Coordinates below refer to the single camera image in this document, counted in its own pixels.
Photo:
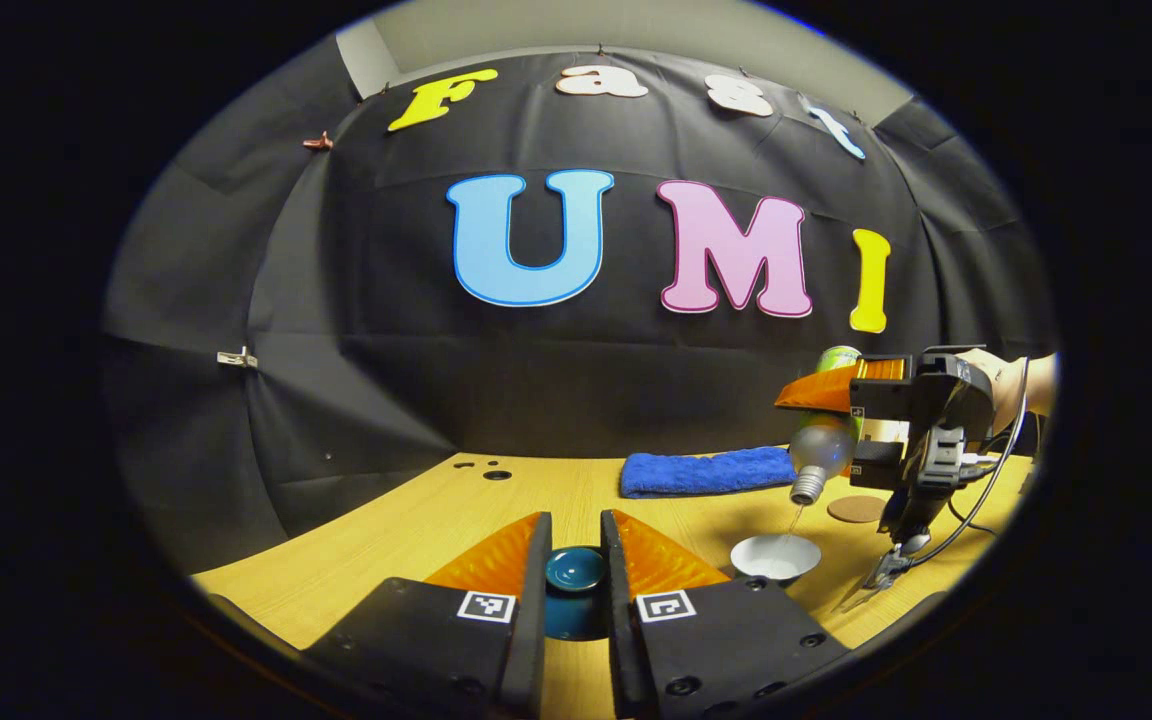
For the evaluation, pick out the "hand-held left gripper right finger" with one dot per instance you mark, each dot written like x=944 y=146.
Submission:
x=621 y=640

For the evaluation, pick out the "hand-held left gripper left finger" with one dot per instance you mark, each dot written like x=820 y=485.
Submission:
x=526 y=640

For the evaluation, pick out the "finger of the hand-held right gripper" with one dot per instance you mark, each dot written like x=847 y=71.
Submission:
x=876 y=465
x=826 y=390

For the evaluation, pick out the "round brown coaster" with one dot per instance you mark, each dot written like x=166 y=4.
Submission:
x=856 y=509

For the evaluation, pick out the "silver water bottle green label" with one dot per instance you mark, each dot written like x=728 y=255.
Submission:
x=821 y=445

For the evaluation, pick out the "dark blue teacup lid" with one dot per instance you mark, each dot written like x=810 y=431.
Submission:
x=576 y=570

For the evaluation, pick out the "white teacup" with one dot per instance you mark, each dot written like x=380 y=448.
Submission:
x=776 y=558

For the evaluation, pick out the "white toaster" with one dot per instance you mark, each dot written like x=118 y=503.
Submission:
x=886 y=430

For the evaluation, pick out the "blue towel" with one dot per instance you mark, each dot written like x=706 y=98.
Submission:
x=706 y=472

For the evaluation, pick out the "black backdrop cloth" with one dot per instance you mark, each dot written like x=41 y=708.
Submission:
x=536 y=400

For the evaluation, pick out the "silver cloth clip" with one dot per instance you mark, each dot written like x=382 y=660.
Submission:
x=236 y=357

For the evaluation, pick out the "copper cloth clip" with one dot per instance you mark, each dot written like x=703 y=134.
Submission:
x=317 y=142

